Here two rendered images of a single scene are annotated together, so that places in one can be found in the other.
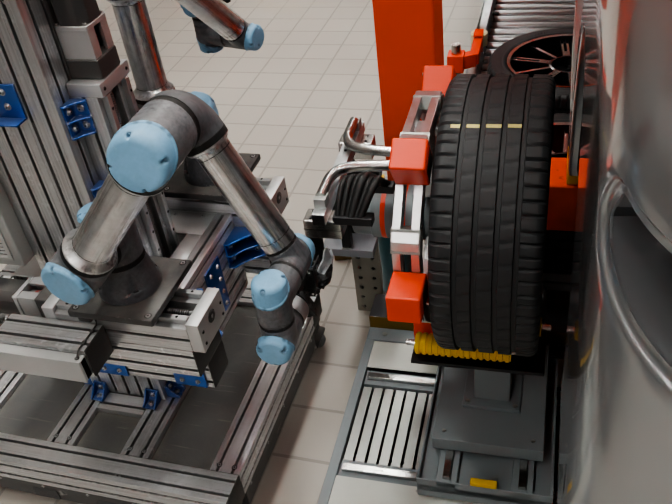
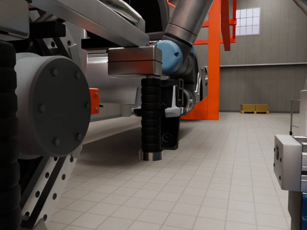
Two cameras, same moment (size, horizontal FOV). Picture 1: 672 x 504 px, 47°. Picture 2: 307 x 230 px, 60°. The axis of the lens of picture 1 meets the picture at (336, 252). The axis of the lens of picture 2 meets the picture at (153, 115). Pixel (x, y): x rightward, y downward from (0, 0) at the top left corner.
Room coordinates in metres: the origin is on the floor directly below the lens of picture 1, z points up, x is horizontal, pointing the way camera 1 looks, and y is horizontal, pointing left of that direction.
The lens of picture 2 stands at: (1.95, 0.03, 0.86)
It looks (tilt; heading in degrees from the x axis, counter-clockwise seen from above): 4 degrees down; 178
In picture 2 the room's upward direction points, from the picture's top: straight up
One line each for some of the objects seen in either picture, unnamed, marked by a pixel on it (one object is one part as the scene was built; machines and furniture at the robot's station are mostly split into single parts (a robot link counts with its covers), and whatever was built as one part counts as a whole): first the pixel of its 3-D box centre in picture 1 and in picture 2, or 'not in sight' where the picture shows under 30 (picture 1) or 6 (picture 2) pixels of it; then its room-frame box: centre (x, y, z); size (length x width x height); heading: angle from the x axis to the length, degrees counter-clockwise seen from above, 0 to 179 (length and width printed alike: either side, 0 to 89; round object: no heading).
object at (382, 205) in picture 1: (397, 210); (2, 106); (1.57, -0.17, 0.85); 0.21 x 0.14 x 0.14; 71
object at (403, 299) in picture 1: (406, 297); (78, 101); (1.24, -0.14, 0.85); 0.09 x 0.08 x 0.07; 161
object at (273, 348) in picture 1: (279, 335); (181, 99); (1.18, 0.14, 0.85); 0.11 x 0.08 x 0.09; 161
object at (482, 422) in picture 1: (493, 366); not in sight; (1.49, -0.39, 0.32); 0.40 x 0.30 x 0.28; 161
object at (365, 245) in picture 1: (361, 213); not in sight; (2.15, -0.11, 0.44); 0.43 x 0.17 x 0.03; 161
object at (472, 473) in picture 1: (491, 422); not in sight; (1.44, -0.38, 0.13); 0.50 x 0.36 x 0.10; 161
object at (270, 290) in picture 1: (275, 294); (180, 64); (1.20, 0.13, 0.95); 0.11 x 0.08 x 0.11; 158
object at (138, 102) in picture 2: (326, 257); (140, 100); (1.42, 0.02, 0.85); 0.09 x 0.03 x 0.06; 148
